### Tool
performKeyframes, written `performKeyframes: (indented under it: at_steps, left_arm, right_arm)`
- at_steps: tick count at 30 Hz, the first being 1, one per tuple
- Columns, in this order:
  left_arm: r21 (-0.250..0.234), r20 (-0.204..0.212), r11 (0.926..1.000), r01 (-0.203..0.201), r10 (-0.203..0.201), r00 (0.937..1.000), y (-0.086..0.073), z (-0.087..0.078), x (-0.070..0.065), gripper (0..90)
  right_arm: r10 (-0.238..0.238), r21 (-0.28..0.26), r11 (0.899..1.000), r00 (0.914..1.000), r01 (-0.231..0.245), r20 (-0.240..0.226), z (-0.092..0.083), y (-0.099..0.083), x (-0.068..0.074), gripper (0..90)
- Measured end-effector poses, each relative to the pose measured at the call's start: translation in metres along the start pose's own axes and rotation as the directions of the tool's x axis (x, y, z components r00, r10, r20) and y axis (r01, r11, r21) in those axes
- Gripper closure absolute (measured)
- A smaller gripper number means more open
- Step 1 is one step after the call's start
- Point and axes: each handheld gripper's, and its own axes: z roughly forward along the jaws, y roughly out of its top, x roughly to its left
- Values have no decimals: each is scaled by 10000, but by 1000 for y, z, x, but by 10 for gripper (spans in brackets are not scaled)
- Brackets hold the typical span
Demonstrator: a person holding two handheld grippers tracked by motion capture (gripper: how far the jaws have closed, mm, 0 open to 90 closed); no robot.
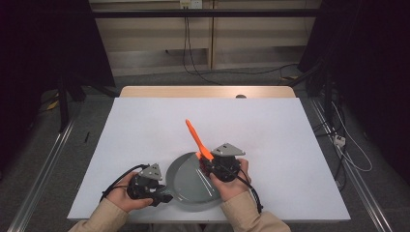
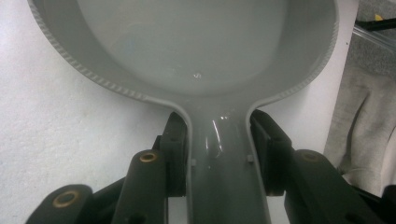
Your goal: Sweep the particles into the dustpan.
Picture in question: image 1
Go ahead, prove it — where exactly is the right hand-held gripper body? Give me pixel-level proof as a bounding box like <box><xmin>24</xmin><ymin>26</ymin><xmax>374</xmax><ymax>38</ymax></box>
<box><xmin>206</xmin><ymin>142</ymin><xmax>247</xmax><ymax>184</ymax></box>

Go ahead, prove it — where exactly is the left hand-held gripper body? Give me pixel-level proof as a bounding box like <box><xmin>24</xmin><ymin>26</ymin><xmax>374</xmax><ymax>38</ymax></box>
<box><xmin>126</xmin><ymin>162</ymin><xmax>168</xmax><ymax>201</ymax></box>

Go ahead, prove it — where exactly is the grey dustpan with orange edge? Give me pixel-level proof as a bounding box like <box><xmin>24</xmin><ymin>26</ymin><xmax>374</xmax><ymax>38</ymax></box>
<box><xmin>165</xmin><ymin>151</ymin><xmax>224</xmax><ymax>213</ymax></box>

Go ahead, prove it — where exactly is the orange brush with grey bristles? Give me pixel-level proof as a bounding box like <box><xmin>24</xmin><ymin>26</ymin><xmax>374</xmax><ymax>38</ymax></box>
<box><xmin>185</xmin><ymin>118</ymin><xmax>216</xmax><ymax>162</ymax></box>

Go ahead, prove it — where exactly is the person's right hand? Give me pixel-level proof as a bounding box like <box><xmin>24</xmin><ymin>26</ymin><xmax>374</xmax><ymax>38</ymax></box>
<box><xmin>208</xmin><ymin>158</ymin><xmax>252</xmax><ymax>203</ymax></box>

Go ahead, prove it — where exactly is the person's left hand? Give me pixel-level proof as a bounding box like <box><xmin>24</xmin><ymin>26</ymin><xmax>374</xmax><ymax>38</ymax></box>
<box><xmin>105</xmin><ymin>171</ymin><xmax>155</xmax><ymax>214</ymax></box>

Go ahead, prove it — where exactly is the light wooden table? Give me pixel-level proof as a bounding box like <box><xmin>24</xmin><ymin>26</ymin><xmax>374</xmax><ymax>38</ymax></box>
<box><xmin>119</xmin><ymin>85</ymin><xmax>297</xmax><ymax>100</ymax></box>

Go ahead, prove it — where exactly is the black metal stand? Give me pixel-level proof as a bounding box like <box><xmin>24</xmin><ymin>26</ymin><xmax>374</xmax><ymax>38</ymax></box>
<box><xmin>56</xmin><ymin>72</ymin><xmax>87</xmax><ymax>133</ymax></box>

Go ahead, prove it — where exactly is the black horizontal bar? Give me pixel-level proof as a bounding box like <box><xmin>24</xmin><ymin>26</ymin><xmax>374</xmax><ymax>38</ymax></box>
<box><xmin>91</xmin><ymin>8</ymin><xmax>321</xmax><ymax>19</ymax></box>

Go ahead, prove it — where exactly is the dark curtain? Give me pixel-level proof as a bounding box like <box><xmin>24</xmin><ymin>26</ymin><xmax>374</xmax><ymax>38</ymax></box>
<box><xmin>0</xmin><ymin>0</ymin><xmax>116</xmax><ymax>177</ymax></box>
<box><xmin>297</xmin><ymin>0</ymin><xmax>410</xmax><ymax>178</ymax></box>

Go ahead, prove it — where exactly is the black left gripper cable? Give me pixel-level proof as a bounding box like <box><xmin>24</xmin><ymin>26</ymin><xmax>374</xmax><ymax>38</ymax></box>
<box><xmin>100</xmin><ymin>163</ymin><xmax>151</xmax><ymax>203</ymax></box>

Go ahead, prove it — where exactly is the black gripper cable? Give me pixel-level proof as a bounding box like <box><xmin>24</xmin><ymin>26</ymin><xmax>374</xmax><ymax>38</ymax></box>
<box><xmin>236</xmin><ymin>167</ymin><xmax>264</xmax><ymax>215</ymax></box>
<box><xmin>100</xmin><ymin>163</ymin><xmax>151</xmax><ymax>203</ymax></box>

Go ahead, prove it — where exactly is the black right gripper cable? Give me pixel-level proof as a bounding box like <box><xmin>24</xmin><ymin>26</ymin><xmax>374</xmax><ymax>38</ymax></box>
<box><xmin>236</xmin><ymin>167</ymin><xmax>264</xmax><ymax>215</ymax></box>

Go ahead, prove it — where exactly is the aluminium floor rail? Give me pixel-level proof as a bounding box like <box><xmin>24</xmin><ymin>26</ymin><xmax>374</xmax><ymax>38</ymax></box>
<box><xmin>7</xmin><ymin>110</ymin><xmax>82</xmax><ymax>232</ymax></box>
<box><xmin>308</xmin><ymin>97</ymin><xmax>394</xmax><ymax>232</ymax></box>

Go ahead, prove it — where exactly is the black hanging wall cable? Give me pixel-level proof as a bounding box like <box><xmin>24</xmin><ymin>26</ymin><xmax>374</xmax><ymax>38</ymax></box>
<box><xmin>182</xmin><ymin>8</ymin><xmax>223</xmax><ymax>86</ymax></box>

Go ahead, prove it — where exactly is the wooden wall post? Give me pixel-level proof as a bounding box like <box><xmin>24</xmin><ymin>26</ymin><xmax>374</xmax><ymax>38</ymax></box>
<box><xmin>207</xmin><ymin>0</ymin><xmax>216</xmax><ymax>71</ymax></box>

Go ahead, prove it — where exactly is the white floor cable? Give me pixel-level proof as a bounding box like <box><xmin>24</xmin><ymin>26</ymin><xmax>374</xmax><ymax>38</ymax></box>
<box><xmin>331</xmin><ymin>101</ymin><xmax>374</xmax><ymax>173</ymax></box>

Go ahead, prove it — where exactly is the white wall socket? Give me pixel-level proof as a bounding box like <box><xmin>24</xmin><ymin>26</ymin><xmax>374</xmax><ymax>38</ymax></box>
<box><xmin>179</xmin><ymin>0</ymin><xmax>204</xmax><ymax>10</ymax></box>

